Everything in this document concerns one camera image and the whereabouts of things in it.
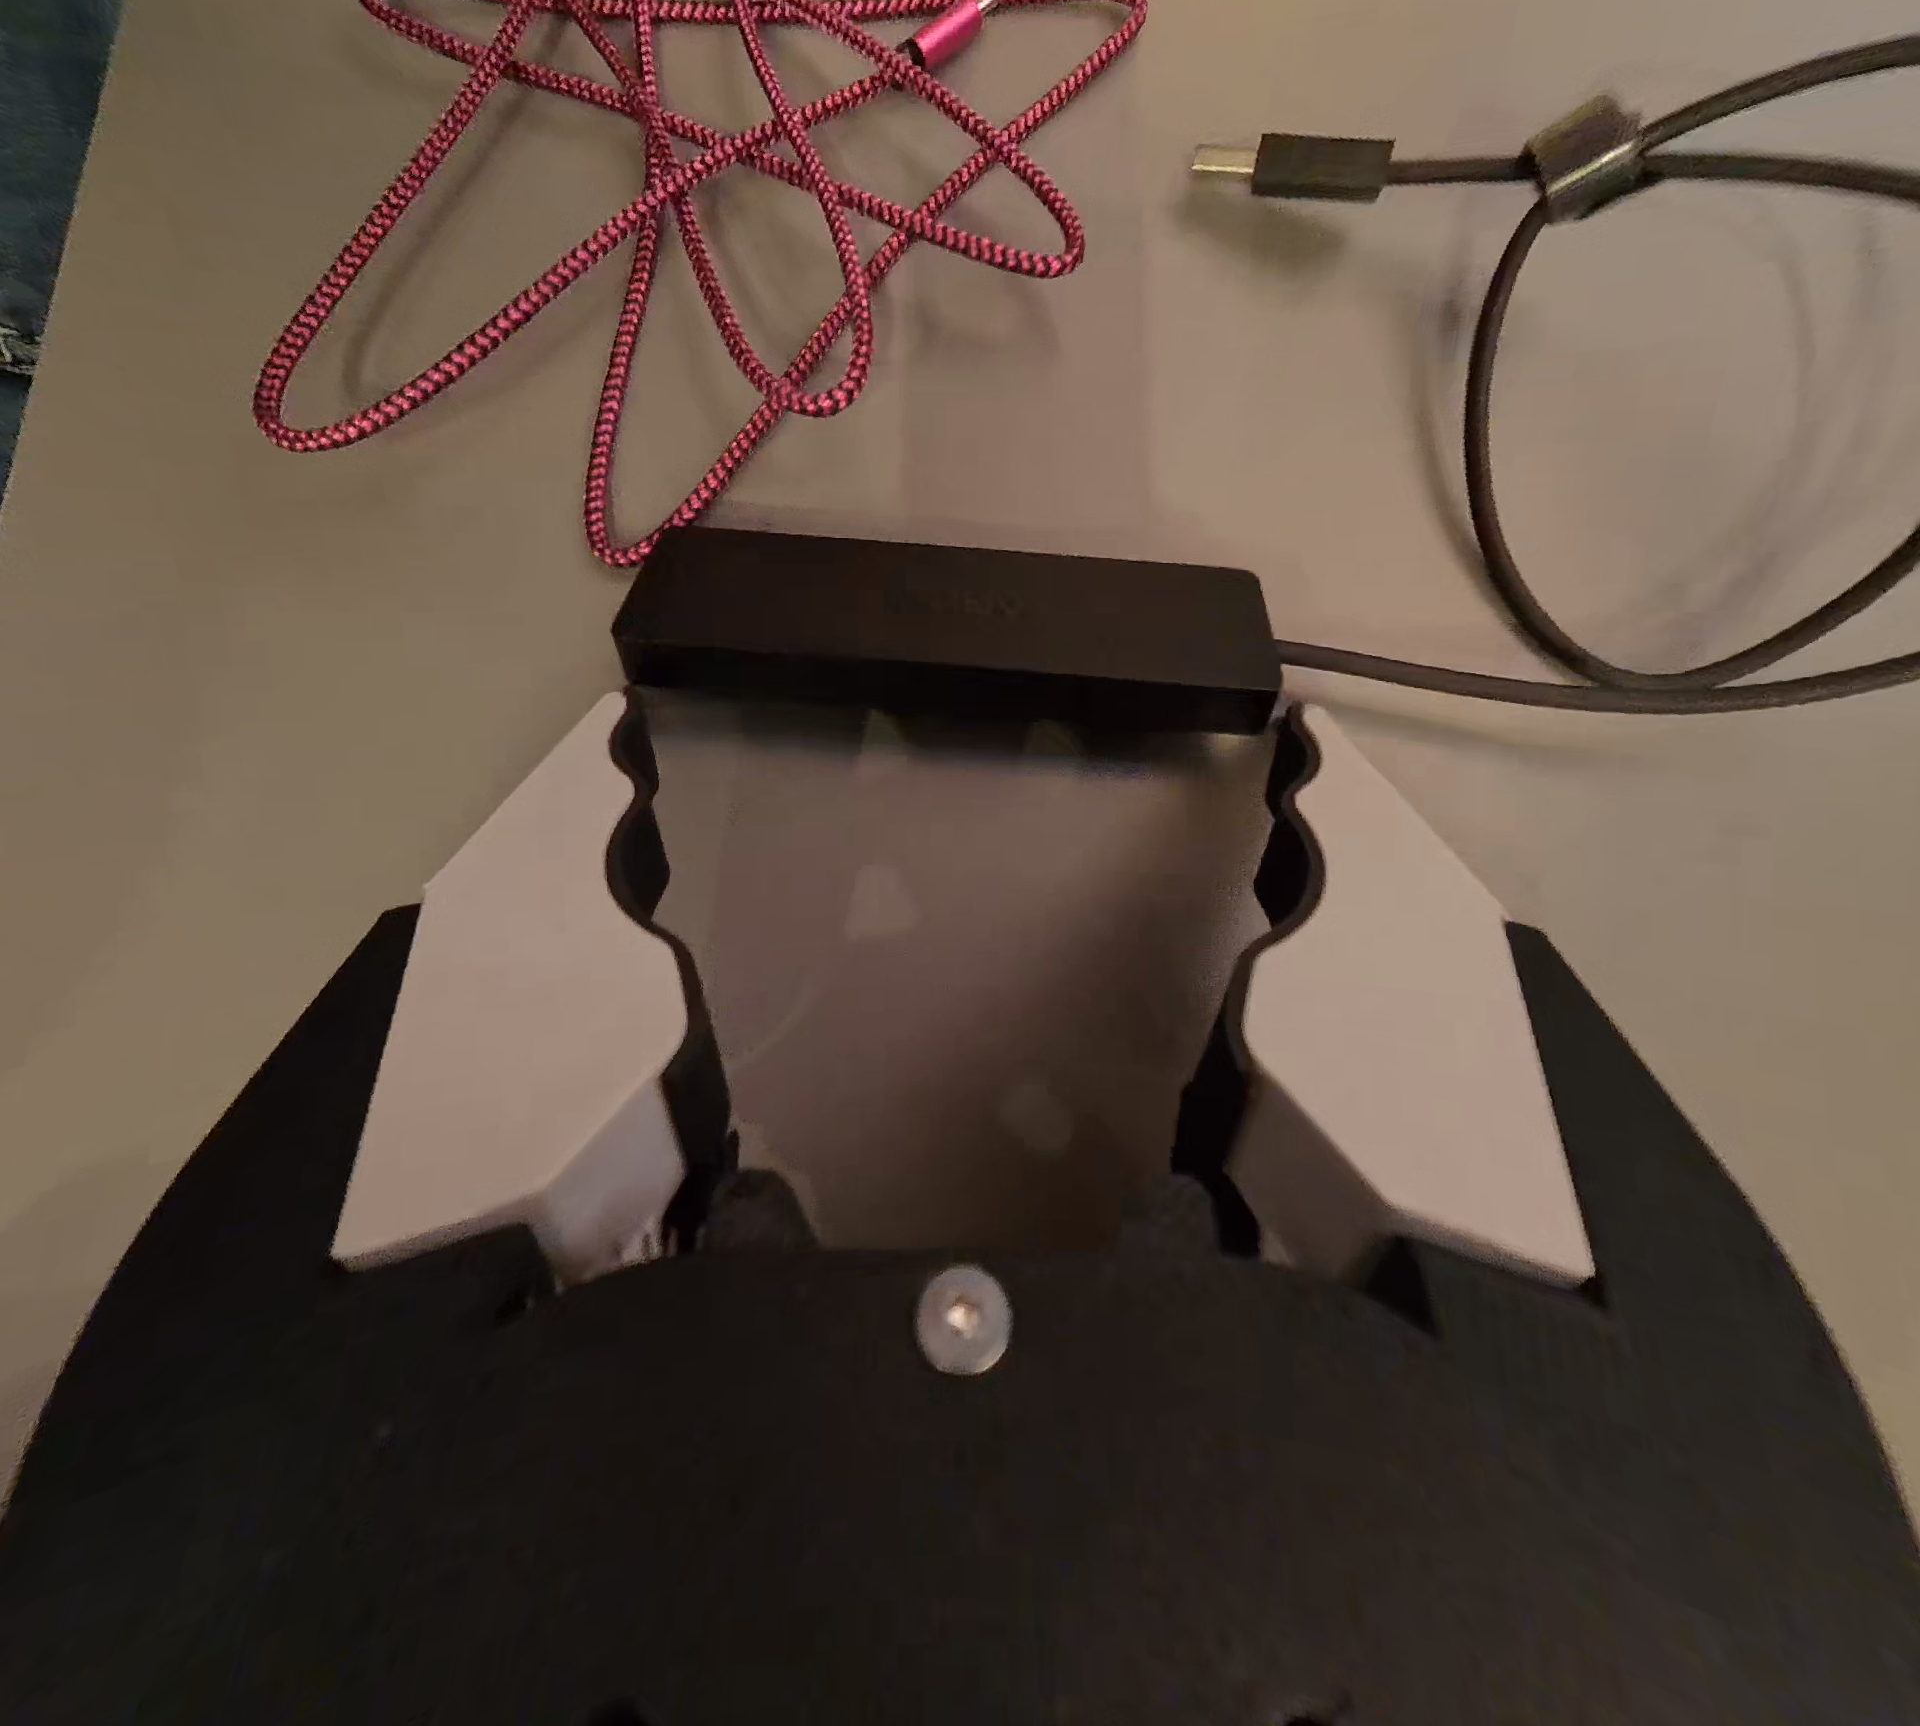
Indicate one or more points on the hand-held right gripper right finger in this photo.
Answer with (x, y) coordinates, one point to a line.
(1410, 1037)

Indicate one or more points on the person's jeans legs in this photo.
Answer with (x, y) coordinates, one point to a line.
(61, 30)

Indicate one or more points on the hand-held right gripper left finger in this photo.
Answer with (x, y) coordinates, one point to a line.
(494, 1037)

